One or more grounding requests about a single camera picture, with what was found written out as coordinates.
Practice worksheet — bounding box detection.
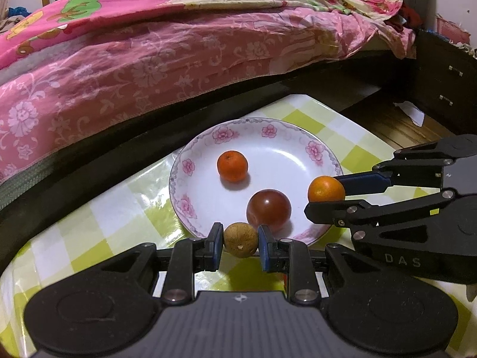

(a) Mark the pink floral bedsheet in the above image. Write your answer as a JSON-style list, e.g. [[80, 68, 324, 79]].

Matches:
[[0, 7, 417, 185]]

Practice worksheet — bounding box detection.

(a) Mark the pink plastic basket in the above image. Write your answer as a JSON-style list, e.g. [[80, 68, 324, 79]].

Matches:
[[436, 15, 472, 45]]

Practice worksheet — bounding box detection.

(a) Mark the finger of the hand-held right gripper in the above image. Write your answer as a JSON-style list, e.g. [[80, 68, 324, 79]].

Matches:
[[304, 190, 457, 242], [334, 142, 453, 197]]

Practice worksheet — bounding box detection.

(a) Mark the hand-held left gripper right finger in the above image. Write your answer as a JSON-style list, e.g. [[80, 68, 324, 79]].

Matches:
[[258, 225, 377, 304]]

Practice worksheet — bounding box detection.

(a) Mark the white paper scrap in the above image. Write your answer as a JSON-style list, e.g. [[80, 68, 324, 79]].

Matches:
[[393, 101, 425, 127]]

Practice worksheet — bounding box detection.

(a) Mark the grey-green mattress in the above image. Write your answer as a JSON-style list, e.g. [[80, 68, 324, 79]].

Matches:
[[0, 145, 66, 213]]

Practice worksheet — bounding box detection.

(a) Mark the brown longan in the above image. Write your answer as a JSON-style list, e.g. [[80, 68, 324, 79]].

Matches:
[[223, 222, 259, 258]]

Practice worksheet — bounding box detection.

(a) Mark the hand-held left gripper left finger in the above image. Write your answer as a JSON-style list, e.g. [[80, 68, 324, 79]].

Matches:
[[97, 223, 225, 303]]

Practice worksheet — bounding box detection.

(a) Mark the orange mandarin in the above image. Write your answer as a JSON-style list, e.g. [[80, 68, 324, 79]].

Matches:
[[217, 150, 249, 183], [307, 175, 346, 204]]

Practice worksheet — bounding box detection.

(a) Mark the large dark red tomato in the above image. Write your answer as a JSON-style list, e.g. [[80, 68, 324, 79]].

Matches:
[[246, 189, 292, 232]]

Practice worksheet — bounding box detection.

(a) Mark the white floral-rimmed plate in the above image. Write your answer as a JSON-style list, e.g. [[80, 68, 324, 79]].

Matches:
[[169, 117, 344, 247]]

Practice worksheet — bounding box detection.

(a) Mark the red cloth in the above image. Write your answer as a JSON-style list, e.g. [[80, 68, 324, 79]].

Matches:
[[391, 2, 422, 32]]

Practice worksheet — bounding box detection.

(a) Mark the green checked plastic tablecloth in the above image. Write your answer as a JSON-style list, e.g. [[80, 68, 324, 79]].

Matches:
[[0, 93, 477, 358]]

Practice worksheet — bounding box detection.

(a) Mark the pink cartoon printed quilt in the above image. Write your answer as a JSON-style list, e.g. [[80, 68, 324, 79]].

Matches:
[[0, 0, 405, 73]]

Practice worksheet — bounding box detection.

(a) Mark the dark wooden nightstand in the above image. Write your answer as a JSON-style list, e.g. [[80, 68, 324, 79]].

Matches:
[[412, 28, 477, 138]]

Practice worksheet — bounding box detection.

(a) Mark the dark wooden bed frame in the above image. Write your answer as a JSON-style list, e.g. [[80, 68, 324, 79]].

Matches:
[[0, 50, 423, 269]]

